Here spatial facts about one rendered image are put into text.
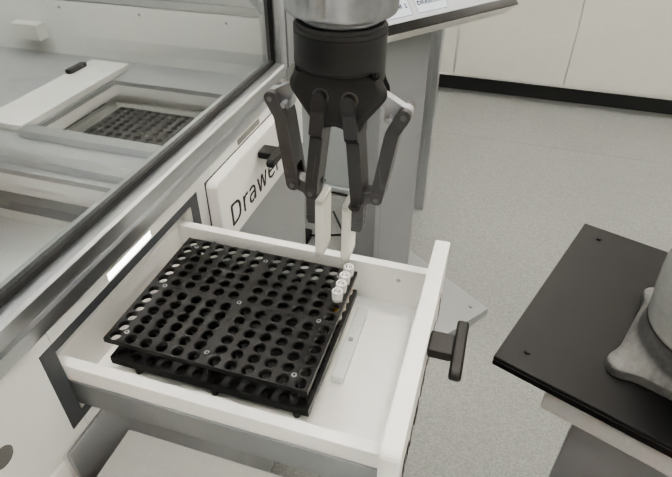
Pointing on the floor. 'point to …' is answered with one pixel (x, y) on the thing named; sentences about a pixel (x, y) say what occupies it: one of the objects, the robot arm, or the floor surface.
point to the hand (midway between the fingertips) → (336, 224)
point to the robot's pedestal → (601, 448)
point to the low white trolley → (169, 461)
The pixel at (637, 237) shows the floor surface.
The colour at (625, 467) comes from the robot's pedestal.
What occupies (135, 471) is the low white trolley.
